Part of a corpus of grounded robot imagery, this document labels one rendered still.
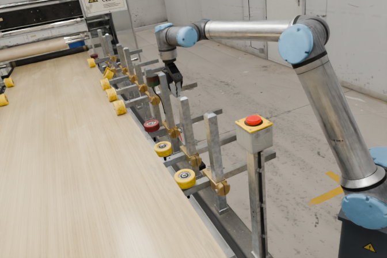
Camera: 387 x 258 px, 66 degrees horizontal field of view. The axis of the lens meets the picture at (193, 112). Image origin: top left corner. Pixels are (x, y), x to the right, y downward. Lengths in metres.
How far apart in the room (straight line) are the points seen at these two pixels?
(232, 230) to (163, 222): 0.32
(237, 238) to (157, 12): 9.53
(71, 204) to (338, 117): 0.97
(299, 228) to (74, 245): 1.50
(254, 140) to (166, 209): 0.42
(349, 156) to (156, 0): 9.55
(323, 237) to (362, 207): 1.00
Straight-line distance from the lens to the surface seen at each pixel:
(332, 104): 1.06
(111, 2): 3.65
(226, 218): 1.24
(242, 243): 1.16
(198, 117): 1.64
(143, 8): 10.22
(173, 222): 0.98
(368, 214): 1.19
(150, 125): 1.53
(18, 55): 3.70
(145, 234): 0.98
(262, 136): 0.77
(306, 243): 2.10
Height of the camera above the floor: 1.60
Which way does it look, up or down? 26 degrees down
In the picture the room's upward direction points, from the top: 9 degrees counter-clockwise
